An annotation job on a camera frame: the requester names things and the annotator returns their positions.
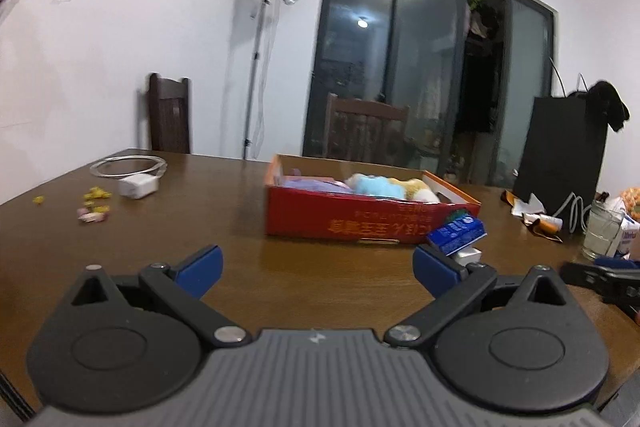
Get white and blue packet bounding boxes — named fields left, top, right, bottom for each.
left=612, top=199, right=640, bottom=259

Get white charger cable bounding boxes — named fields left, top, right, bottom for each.
left=90, top=156, right=167, bottom=180

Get brown wooden chair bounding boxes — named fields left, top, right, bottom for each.
left=322, top=93, right=411, bottom=168

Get dark framed sliding glass door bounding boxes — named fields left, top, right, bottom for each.
left=302, top=0, right=557, bottom=188

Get black cloth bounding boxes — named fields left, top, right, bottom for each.
left=567, top=80, right=631, bottom=132

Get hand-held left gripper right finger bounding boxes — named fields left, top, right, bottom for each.
left=384, top=245, right=576, bottom=349

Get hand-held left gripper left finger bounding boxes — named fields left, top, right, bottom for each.
left=70, top=245, right=253, bottom=349

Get small white box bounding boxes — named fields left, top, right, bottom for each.
left=452, top=247, right=483, bottom=266

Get scattered yellow flower petals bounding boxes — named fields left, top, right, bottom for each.
left=31, top=186, right=113, bottom=208

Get red cardboard box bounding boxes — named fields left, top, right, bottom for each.
left=264, top=153, right=482, bottom=246

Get orange knitted object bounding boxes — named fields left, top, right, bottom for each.
left=619, top=188, right=640, bottom=220

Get crumpled white paper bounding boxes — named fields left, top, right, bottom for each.
left=515, top=194, right=547, bottom=215

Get white charger plug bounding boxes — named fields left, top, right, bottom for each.
left=118, top=174, right=160, bottom=199

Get purple soft cloth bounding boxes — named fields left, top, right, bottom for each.
left=282, top=168, right=353, bottom=194

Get pink fallen flower bud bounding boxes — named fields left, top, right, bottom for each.
left=77, top=207, right=111, bottom=224

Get light blue plush toy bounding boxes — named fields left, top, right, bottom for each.
left=352, top=175, right=407, bottom=199

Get hanging dark clothes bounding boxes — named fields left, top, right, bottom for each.
left=470, top=0, right=507, bottom=40

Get white coiled cable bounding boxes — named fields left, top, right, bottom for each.
left=547, top=192, right=593, bottom=235

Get orange and black wrapper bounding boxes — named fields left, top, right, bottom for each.
left=502, top=189, right=563, bottom=242

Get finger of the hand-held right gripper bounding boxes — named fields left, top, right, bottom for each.
left=559, top=261, right=640, bottom=324
left=594, top=257, right=640, bottom=272

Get dark wooden slatted chair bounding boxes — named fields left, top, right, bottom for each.
left=146, top=73, right=192, bottom=154

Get black paper bag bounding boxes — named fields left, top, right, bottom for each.
left=514, top=57, right=613, bottom=218

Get colourful cloths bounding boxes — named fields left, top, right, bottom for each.
left=390, top=177, right=441, bottom=204

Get blue drink carton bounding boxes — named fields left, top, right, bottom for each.
left=426, top=209, right=488, bottom=256

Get clear glass jar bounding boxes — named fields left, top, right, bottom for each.
left=581, top=199, right=626, bottom=261

